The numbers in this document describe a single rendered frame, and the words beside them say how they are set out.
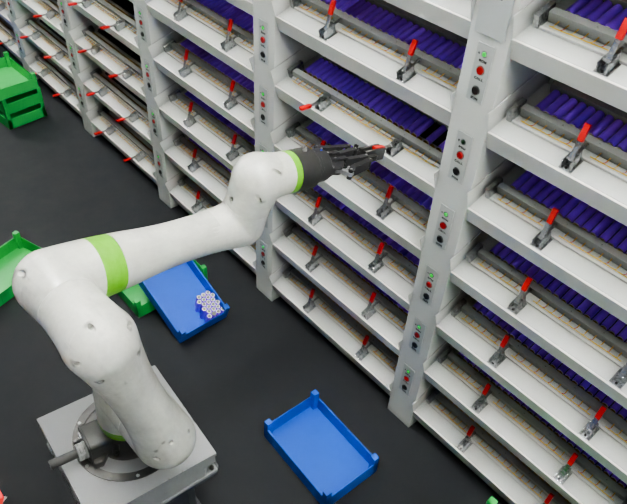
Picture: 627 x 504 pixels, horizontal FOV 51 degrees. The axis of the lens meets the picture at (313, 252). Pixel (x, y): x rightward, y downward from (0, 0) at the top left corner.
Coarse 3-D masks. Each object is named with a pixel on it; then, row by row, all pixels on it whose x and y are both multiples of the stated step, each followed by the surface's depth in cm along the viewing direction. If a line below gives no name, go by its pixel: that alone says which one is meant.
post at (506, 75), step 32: (480, 0) 124; (512, 64) 128; (448, 128) 143; (480, 128) 136; (448, 160) 147; (480, 160) 141; (448, 192) 151; (448, 256) 161; (416, 288) 176; (448, 288) 168; (416, 384) 195
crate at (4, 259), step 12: (12, 240) 257; (24, 240) 257; (0, 252) 254; (12, 252) 258; (24, 252) 259; (0, 264) 253; (12, 264) 254; (0, 276) 249; (12, 276) 249; (0, 288) 244; (0, 300) 237
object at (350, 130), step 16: (304, 48) 186; (288, 64) 186; (304, 64) 190; (336, 64) 187; (288, 80) 187; (288, 96) 184; (304, 96) 181; (320, 96) 180; (304, 112) 183; (320, 112) 176; (336, 112) 175; (336, 128) 174; (352, 128) 171; (368, 128) 170; (352, 144) 173; (368, 144) 166; (384, 144) 165; (384, 160) 165; (400, 160) 161; (416, 160) 160; (432, 160) 159; (400, 176) 164; (416, 176) 157; (432, 176) 156; (432, 192) 156
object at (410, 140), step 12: (300, 72) 184; (312, 84) 181; (324, 84) 179; (336, 96) 175; (348, 108) 174; (360, 108) 171; (372, 120) 169; (384, 120) 167; (396, 132) 164; (408, 144) 163; (420, 144) 160; (420, 156) 159; (432, 156) 158
